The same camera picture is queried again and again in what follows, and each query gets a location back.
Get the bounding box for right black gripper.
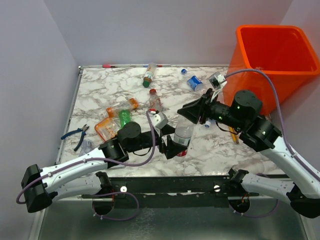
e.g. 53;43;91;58
178;87;245;131

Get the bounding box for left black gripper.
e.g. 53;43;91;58
127;124;187;159

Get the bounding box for red label clear bottle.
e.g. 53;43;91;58
173;116;195;157

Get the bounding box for red cap clear bottle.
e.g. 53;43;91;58
149;89;163;112

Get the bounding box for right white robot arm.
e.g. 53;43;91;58
177;89;320;219

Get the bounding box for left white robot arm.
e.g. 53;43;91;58
16;121;187;213

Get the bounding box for orange plastic bin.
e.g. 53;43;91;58
223;24;320;115

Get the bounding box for far blue label bottle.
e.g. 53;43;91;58
180;68;208;95

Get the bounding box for orange label crushed bottle left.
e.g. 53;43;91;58
101;98;139;118

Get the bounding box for green plastic bottle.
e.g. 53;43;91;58
118;109;132;128

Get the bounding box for blue red pen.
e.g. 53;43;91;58
142;64;174;68

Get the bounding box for green cap tea bottle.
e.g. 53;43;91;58
142;62;157;88

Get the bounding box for large orange label bottle left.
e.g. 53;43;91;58
94;117;120;142

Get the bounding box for red marker pen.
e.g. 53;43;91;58
102;64;117;69

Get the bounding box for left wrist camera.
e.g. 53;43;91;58
150;110;169;130

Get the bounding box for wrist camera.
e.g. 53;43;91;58
208;72;227;101
150;110;169;130

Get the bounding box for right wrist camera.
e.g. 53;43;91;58
208;72;227;101

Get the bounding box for black base frame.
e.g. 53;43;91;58
92;175;248;212

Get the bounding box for blue handled pliers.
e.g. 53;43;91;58
60;123;90;152

